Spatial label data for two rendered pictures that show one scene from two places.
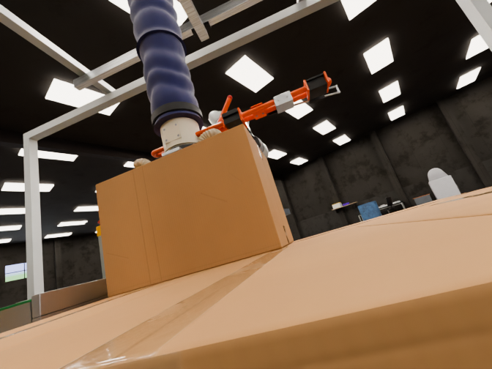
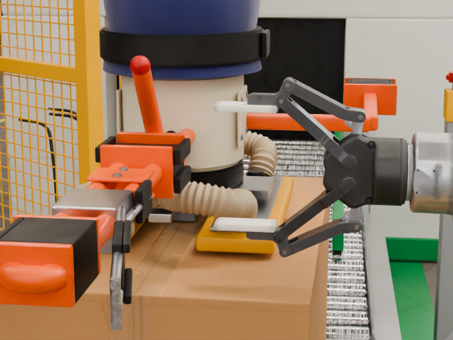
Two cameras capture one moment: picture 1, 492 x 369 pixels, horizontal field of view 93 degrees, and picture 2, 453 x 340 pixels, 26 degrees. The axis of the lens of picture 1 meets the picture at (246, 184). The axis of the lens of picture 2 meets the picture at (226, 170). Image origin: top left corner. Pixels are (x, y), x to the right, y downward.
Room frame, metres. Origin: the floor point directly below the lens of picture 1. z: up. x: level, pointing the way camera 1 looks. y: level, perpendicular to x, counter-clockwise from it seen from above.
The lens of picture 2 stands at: (0.89, -1.14, 1.33)
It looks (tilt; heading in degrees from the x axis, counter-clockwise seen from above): 13 degrees down; 86
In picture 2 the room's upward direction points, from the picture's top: straight up
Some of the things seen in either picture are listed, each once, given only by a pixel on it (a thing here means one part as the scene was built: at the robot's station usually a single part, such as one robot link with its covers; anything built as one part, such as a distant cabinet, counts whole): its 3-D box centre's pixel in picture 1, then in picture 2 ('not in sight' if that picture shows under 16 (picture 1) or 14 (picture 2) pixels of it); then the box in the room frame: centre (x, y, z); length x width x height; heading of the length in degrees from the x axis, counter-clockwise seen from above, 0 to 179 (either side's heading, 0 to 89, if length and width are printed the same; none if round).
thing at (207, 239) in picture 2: not in sight; (250, 199); (1.02, 0.20, 0.98); 0.34 x 0.10 x 0.05; 78
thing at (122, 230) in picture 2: (302, 100); (135, 240); (0.87, -0.33, 1.08); 0.31 x 0.03 x 0.05; 90
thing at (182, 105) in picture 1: (178, 121); (184, 42); (0.93, 0.22, 1.20); 0.23 x 0.23 x 0.04
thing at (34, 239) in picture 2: (315, 86); (42, 258); (0.80, -0.37, 1.08); 0.08 x 0.07 x 0.05; 78
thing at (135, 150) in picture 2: (234, 121); (143, 164); (0.88, -0.03, 1.08); 0.10 x 0.08 x 0.06; 168
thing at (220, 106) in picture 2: not in sight; (247, 106); (0.99, -0.06, 1.15); 0.07 x 0.03 x 0.01; 168
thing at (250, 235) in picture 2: not in sight; (268, 241); (1.02, -0.07, 1.00); 0.05 x 0.01 x 0.03; 168
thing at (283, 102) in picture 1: (283, 102); (94, 220); (0.83, -0.24, 1.07); 0.07 x 0.07 x 0.04; 78
